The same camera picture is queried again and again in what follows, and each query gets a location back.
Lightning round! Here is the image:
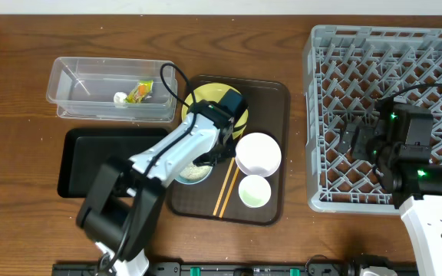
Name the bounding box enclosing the grey dishwasher rack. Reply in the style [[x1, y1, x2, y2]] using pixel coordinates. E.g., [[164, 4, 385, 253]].
[[303, 25, 442, 215]]

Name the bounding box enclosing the green orange snack wrapper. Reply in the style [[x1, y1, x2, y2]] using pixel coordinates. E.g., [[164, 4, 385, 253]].
[[125, 80, 153, 104]]

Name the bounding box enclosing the wooden chopstick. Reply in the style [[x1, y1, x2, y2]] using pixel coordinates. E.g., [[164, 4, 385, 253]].
[[213, 158, 235, 216], [219, 167, 239, 218]]

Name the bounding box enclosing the dark brown serving tray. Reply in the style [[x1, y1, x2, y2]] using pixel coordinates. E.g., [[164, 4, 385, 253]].
[[167, 75, 290, 226]]

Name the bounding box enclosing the clear plastic bin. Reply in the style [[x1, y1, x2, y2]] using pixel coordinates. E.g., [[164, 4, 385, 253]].
[[46, 57, 176, 107]]

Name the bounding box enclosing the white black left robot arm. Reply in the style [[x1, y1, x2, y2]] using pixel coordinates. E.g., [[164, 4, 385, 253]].
[[76, 100, 248, 275]]

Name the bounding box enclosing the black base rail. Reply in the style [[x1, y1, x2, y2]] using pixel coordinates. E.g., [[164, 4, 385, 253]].
[[51, 255, 420, 276]]

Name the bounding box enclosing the white tissue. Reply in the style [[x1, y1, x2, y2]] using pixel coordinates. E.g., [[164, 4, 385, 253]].
[[113, 92, 128, 108]]

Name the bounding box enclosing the yellow round plate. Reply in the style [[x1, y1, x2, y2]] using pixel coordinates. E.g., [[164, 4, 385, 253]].
[[179, 82, 249, 140]]

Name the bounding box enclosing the small light green bowl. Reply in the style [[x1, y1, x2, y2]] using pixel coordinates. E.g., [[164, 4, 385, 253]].
[[239, 175, 272, 209]]

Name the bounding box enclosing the black rectangular tray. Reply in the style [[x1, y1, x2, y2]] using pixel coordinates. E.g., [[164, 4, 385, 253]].
[[57, 127, 168, 198]]

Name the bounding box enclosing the light blue bowl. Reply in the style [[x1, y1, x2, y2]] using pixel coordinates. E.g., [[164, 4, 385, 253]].
[[174, 163, 215, 186]]

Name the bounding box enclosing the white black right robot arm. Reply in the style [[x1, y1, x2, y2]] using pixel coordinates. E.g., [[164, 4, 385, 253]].
[[338, 98, 442, 275]]

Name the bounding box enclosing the white pink bowl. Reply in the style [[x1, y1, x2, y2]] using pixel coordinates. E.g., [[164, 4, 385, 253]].
[[235, 133, 282, 178]]

